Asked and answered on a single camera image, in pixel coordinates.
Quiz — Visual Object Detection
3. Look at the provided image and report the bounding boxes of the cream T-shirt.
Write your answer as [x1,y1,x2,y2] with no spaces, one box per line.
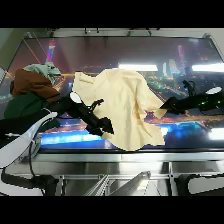
[71,67,167,152]

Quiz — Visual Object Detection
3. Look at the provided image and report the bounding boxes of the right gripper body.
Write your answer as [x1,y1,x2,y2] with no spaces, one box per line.
[160,96,190,115]

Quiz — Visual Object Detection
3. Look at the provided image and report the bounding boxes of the silver frame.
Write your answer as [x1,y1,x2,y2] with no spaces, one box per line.
[0,28,224,197]

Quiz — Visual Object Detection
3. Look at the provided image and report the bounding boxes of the pale green garment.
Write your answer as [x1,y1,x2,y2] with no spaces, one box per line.
[22,61,63,85]

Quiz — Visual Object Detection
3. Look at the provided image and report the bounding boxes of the black cable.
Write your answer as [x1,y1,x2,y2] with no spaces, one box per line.
[27,137,46,197]

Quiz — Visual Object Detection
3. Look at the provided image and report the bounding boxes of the brown garment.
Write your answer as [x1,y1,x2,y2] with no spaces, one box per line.
[9,68,63,103]

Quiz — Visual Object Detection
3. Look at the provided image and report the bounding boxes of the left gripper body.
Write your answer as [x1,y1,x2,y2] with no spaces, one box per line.
[86,115,115,137]

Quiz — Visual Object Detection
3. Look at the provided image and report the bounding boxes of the dark green garment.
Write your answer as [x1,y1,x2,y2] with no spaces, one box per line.
[3,91,62,133]

